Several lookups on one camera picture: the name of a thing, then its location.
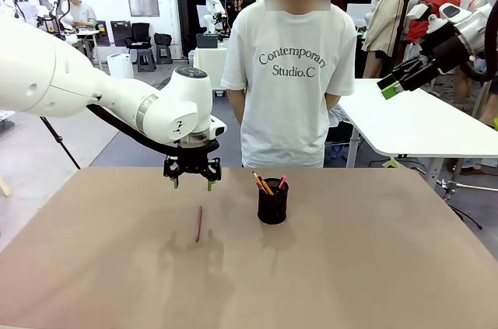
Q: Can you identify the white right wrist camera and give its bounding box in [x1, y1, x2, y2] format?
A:
[406, 2, 472, 34]

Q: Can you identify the yellow pencil with eraser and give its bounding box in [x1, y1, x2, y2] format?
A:
[256, 176, 275, 195]
[251, 171, 270, 193]

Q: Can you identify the black office chair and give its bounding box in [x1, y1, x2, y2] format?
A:
[124, 22, 153, 50]

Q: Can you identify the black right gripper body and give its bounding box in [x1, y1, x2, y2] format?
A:
[419, 31, 474, 75]

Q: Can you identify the black cabinet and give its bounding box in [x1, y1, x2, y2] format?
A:
[110, 19, 132, 47]

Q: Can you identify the white workshop desk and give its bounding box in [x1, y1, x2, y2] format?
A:
[72, 29, 103, 72]

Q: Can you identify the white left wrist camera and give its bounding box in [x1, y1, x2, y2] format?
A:
[209, 117, 229, 138]

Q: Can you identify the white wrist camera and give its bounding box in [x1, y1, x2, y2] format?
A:
[209, 117, 229, 138]
[406, 2, 472, 34]

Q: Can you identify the black bag on stool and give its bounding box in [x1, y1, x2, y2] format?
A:
[153, 32, 174, 65]

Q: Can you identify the mannequin in beige jacket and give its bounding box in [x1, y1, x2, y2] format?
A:
[361, 0, 412, 79]

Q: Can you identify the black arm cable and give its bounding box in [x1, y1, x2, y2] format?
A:
[461, 0, 498, 83]
[87, 105, 219, 157]

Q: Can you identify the silver stand base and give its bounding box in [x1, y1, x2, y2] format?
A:
[437, 179, 498, 201]

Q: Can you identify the white air purifier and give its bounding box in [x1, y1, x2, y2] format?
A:
[107, 53, 135, 79]

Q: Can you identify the table with white cloth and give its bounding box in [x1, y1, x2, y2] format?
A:
[193, 47, 230, 99]

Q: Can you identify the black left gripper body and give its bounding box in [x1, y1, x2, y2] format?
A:
[167, 141, 220, 174]

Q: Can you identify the background robot with red part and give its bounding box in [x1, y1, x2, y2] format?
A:
[37, 0, 75, 40]

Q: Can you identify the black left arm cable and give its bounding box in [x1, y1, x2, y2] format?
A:
[87, 105, 219, 157]

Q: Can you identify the seated man in light shirt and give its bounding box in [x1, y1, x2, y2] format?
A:
[64, 0, 98, 30]

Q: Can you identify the black mesh pen holder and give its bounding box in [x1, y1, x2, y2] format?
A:
[257, 177, 289, 225]

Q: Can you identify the grey plastic stool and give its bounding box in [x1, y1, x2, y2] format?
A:
[135, 48, 157, 73]

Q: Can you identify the person's right forearm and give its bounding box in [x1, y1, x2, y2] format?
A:
[227, 87, 248, 127]

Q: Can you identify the person in white t-shirt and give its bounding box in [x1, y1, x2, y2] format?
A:
[220, 0, 356, 170]

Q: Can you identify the black box on clothed table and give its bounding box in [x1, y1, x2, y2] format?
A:
[196, 33, 219, 49]

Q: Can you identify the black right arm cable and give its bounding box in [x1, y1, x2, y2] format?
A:
[461, 0, 498, 83]

